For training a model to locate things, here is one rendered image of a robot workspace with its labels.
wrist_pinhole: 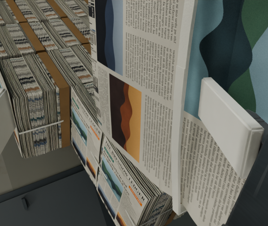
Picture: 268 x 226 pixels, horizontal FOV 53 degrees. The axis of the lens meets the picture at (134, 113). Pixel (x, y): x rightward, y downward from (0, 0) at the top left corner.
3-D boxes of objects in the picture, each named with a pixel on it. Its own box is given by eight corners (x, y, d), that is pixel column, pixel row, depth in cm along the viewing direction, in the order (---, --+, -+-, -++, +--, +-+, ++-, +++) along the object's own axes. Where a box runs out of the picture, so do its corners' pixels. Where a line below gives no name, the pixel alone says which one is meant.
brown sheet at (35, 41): (49, 107, 154) (41, 109, 152) (33, 78, 170) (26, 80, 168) (45, 49, 129) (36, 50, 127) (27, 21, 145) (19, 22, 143)
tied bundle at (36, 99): (71, 145, 138) (24, 161, 127) (51, 109, 154) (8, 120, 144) (71, 86, 112) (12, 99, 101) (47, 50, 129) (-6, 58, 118)
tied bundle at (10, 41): (51, 108, 155) (8, 119, 144) (34, 78, 171) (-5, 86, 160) (47, 49, 129) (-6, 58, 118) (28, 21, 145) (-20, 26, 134)
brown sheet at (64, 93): (70, 145, 137) (62, 148, 135) (50, 110, 154) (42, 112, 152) (69, 86, 112) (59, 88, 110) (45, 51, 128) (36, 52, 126)
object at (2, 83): (23, 156, 125) (21, 157, 125) (8, 117, 142) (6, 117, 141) (11, 95, 101) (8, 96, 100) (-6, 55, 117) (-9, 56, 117)
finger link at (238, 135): (250, 129, 12) (266, 128, 12) (201, 76, 19) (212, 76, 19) (239, 180, 14) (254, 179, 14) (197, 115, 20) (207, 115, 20)
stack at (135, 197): (259, 172, 146) (127, 250, 106) (143, 56, 211) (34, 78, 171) (301, 122, 119) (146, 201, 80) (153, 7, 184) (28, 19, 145)
